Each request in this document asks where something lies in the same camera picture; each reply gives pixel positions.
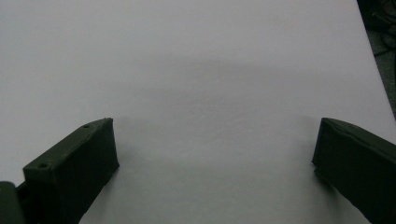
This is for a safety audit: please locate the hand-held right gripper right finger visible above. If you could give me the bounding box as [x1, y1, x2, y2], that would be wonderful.
[312, 117, 396, 224]

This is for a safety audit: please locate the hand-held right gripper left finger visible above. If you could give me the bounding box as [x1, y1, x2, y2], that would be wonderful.
[16, 117, 120, 224]

